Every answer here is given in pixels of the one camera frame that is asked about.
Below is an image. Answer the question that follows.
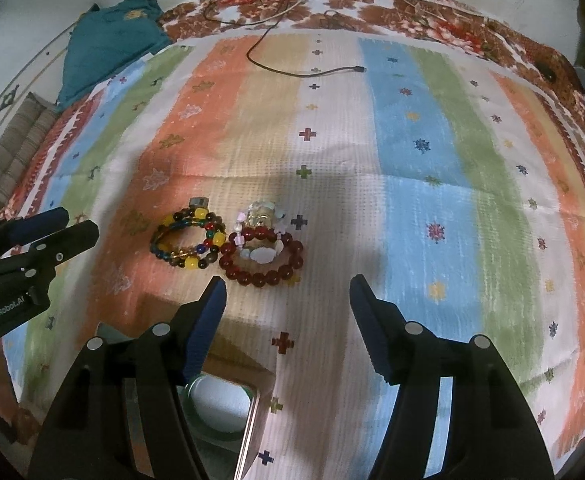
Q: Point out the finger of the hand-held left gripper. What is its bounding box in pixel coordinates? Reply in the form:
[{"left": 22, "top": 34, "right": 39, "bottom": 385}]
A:
[
  {"left": 0, "top": 207, "right": 70, "bottom": 257},
  {"left": 0, "top": 219, "right": 100, "bottom": 291}
]

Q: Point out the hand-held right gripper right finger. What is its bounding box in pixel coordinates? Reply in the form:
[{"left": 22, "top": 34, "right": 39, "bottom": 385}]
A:
[{"left": 349, "top": 273, "right": 556, "bottom": 480}]

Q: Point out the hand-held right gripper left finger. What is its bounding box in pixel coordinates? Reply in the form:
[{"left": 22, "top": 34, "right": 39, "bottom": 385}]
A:
[{"left": 27, "top": 275, "right": 228, "bottom": 480}]

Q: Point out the mirrored jewelry box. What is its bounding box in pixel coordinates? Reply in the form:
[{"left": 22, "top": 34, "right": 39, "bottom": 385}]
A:
[{"left": 92, "top": 287, "right": 277, "bottom": 480}]

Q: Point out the red bead bracelet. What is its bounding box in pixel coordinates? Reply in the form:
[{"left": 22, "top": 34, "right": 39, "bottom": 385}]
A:
[{"left": 219, "top": 226, "right": 305, "bottom": 288}]

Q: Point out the small colourful bead bracelet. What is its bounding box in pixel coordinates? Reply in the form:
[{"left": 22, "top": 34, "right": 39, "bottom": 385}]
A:
[{"left": 152, "top": 220, "right": 213, "bottom": 261}]

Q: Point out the white and pink bead bracelet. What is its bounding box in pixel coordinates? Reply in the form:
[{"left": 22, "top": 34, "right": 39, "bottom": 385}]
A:
[{"left": 233, "top": 212, "right": 289, "bottom": 264}]

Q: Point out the yellow and dark bead bracelet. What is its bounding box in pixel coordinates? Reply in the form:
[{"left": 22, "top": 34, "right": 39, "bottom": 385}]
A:
[{"left": 151, "top": 204, "right": 226, "bottom": 272}]

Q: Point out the clear crystal bead bracelet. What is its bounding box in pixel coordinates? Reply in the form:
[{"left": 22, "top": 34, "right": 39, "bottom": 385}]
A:
[{"left": 242, "top": 201, "right": 288, "bottom": 228}]

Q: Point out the green bangle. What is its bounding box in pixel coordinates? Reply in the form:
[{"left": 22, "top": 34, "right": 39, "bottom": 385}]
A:
[{"left": 182, "top": 374, "right": 254, "bottom": 443}]

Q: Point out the brown striped pillow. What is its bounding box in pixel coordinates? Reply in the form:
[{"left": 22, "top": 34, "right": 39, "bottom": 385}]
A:
[{"left": 0, "top": 92, "right": 59, "bottom": 211}]

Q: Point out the striped printed blanket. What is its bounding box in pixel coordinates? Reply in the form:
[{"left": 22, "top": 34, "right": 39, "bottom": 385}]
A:
[{"left": 0, "top": 27, "right": 585, "bottom": 480}]

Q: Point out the teal cloth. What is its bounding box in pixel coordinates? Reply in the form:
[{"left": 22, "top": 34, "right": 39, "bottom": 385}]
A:
[{"left": 55, "top": 0, "right": 173, "bottom": 113}]

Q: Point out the black cable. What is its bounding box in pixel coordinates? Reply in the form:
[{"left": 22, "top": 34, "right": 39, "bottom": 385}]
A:
[{"left": 200, "top": 0, "right": 368, "bottom": 79}]

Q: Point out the white cable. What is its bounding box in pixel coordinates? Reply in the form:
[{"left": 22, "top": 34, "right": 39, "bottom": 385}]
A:
[{"left": 260, "top": 0, "right": 316, "bottom": 27}]

